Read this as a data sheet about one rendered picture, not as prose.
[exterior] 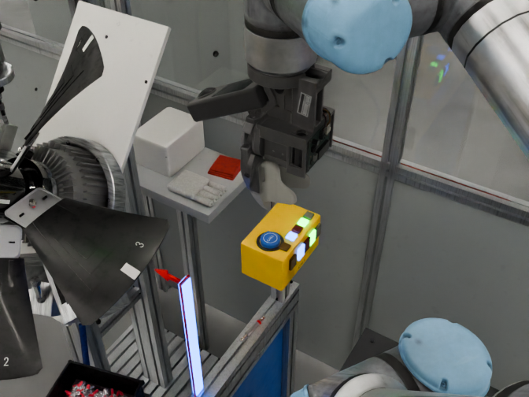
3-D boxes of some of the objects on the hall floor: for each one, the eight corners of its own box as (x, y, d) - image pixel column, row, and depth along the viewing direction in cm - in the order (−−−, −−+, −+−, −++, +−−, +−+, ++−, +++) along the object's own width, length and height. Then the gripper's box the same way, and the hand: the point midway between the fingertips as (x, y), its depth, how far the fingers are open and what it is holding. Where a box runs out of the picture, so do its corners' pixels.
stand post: (111, 431, 208) (49, 236, 148) (131, 444, 204) (77, 250, 144) (101, 442, 205) (35, 247, 145) (123, 456, 201) (63, 262, 141)
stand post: (155, 380, 222) (98, 105, 147) (175, 391, 219) (127, 116, 143) (146, 389, 220) (85, 114, 144) (167, 402, 216) (115, 126, 141)
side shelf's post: (200, 343, 234) (180, 170, 180) (209, 348, 233) (192, 175, 178) (194, 350, 232) (172, 178, 177) (202, 355, 230) (183, 183, 176)
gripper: (304, 93, 60) (297, 247, 74) (343, 54, 66) (330, 204, 80) (229, 71, 63) (235, 223, 77) (272, 35, 69) (271, 183, 83)
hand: (264, 198), depth 79 cm, fingers closed
